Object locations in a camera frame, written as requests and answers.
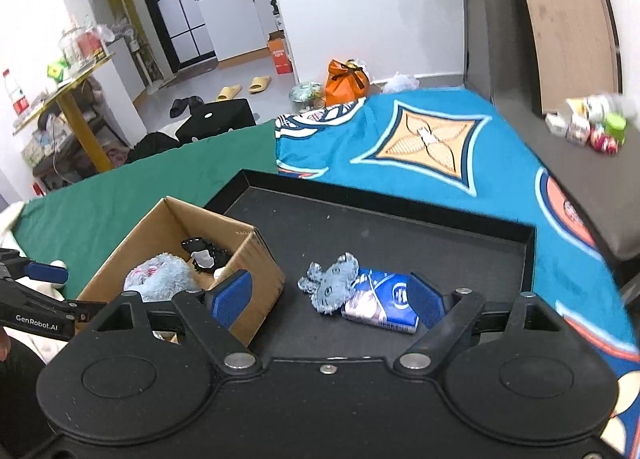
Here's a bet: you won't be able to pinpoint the black tray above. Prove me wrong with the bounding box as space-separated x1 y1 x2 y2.
202 169 538 365

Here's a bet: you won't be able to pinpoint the light blue fluffy plush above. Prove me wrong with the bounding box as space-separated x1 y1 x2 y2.
123 253 201 303

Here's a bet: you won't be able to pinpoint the orange cardboard box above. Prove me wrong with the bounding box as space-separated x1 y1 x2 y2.
266 32 295 75

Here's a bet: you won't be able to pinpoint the white patterned small box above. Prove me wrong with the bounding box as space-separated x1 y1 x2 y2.
567 114 591 143

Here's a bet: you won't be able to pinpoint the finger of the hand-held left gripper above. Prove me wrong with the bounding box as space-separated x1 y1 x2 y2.
0 248 69 286

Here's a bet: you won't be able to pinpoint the black slippers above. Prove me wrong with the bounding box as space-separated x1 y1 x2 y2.
169 95 205 119

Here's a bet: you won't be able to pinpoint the clear glass jar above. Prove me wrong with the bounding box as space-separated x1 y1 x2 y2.
59 26 84 65

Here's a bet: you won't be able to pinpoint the orange gift bag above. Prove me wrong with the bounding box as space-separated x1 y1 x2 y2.
325 59 372 107

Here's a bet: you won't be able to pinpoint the green plastic cup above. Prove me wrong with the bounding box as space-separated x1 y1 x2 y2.
604 113 628 145

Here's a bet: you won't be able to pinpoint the black clothes pile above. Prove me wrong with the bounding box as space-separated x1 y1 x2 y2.
125 132 181 165

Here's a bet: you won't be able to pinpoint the brown board with black frame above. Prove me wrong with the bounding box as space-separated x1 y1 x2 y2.
500 0 624 116

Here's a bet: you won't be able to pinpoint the small white charger box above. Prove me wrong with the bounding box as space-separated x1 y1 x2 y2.
545 112 569 138

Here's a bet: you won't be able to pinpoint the brown cardboard box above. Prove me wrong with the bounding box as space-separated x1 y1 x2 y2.
75 196 286 347

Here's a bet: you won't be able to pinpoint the white plastic bag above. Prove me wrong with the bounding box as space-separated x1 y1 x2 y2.
382 73 421 94

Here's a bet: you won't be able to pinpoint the grey side desk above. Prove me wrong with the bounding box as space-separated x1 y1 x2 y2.
460 0 640 286

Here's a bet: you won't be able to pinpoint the small grey plush toy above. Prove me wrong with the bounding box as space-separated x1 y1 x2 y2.
298 252 361 315

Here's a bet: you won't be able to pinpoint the yellow side table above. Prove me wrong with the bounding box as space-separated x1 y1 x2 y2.
12 53 116 175

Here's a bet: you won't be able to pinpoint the blue tissue packet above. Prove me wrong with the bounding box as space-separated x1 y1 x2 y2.
342 268 421 335

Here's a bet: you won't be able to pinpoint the red label plastic bottle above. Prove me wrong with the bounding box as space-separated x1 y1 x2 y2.
2 68 30 116

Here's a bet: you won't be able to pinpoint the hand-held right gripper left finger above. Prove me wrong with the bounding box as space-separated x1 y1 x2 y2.
87 268 263 374

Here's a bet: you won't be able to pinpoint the blue printed blanket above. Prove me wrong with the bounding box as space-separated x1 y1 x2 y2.
275 88 640 455

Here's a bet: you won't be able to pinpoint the white kitchen cabinet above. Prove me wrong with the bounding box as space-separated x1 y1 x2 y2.
195 0 286 63

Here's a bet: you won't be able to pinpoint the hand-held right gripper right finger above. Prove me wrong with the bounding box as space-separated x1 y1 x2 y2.
395 271 569 374

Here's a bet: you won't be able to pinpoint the red label jar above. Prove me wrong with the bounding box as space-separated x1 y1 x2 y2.
77 29 104 58

